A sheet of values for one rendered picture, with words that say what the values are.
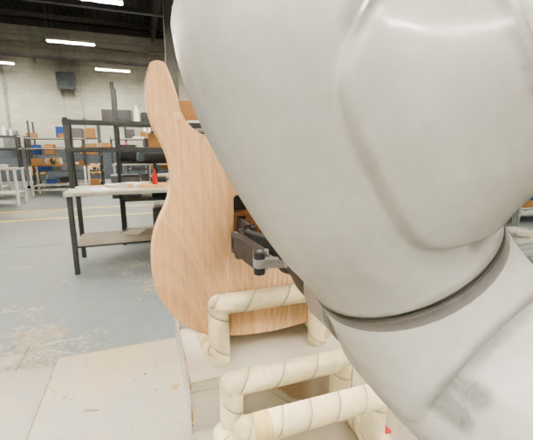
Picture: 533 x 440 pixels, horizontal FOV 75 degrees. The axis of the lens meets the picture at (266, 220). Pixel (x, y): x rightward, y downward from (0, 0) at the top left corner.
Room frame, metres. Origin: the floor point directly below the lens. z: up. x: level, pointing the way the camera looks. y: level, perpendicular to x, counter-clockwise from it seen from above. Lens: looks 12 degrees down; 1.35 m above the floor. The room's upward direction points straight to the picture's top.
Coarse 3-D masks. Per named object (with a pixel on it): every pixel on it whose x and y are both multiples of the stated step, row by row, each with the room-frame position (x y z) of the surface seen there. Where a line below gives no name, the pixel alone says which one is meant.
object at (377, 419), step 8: (384, 408) 0.38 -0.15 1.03; (360, 416) 0.39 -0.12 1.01; (368, 416) 0.38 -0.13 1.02; (376, 416) 0.37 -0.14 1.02; (384, 416) 0.38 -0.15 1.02; (360, 424) 0.39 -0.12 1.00; (368, 424) 0.38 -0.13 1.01; (376, 424) 0.37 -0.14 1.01; (384, 424) 0.38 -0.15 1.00; (360, 432) 0.39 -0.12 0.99; (368, 432) 0.38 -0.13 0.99; (376, 432) 0.37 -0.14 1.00; (384, 432) 0.38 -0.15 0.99
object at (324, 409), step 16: (304, 400) 0.36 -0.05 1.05; (320, 400) 0.36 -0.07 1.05; (336, 400) 0.36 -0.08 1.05; (352, 400) 0.37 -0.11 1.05; (368, 400) 0.37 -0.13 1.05; (256, 416) 0.34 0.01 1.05; (272, 416) 0.34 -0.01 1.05; (288, 416) 0.34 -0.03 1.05; (304, 416) 0.34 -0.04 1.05; (320, 416) 0.35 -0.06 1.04; (336, 416) 0.35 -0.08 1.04; (352, 416) 0.36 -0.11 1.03; (240, 432) 0.32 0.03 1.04; (256, 432) 0.32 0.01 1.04; (272, 432) 0.33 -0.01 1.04; (288, 432) 0.33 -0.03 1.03
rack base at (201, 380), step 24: (192, 336) 0.56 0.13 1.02; (240, 336) 0.56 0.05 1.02; (264, 336) 0.56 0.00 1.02; (288, 336) 0.56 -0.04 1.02; (192, 360) 0.49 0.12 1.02; (240, 360) 0.49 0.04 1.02; (264, 360) 0.49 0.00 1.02; (192, 384) 0.43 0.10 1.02; (216, 384) 0.45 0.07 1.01; (312, 384) 0.50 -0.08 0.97; (192, 408) 0.43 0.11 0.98; (216, 408) 0.44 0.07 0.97; (264, 408) 0.47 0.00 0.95; (192, 432) 0.43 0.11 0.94
